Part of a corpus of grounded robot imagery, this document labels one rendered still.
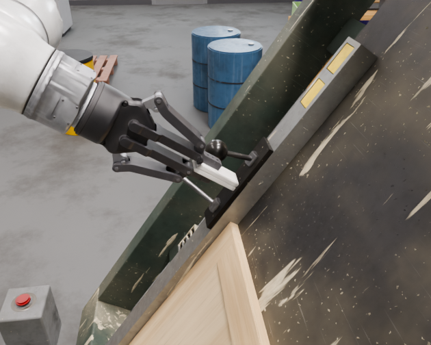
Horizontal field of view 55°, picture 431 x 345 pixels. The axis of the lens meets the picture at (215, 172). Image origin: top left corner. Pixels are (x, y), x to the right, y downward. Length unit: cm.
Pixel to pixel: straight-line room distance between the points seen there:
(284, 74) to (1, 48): 61
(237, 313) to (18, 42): 48
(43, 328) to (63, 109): 89
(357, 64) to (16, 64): 49
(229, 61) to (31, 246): 221
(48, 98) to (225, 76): 340
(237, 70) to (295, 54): 291
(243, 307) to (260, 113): 47
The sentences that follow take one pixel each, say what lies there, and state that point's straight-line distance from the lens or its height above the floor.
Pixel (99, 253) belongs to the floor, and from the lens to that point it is 281.
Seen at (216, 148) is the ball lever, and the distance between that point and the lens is 66.
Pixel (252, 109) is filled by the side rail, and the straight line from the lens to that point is 95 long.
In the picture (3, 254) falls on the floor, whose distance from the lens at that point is 303.
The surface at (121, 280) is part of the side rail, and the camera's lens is 123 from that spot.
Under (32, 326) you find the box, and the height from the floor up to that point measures 90.
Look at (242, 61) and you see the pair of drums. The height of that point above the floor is 74.
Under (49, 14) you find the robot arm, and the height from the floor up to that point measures 174.
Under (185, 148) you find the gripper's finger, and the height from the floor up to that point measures 159.
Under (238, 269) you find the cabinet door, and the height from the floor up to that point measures 135.
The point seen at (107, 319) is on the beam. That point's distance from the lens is 127.
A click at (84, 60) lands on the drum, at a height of 73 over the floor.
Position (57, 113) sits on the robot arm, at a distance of 52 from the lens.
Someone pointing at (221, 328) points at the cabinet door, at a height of 129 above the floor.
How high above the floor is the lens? 186
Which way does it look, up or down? 32 degrees down
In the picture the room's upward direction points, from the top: straight up
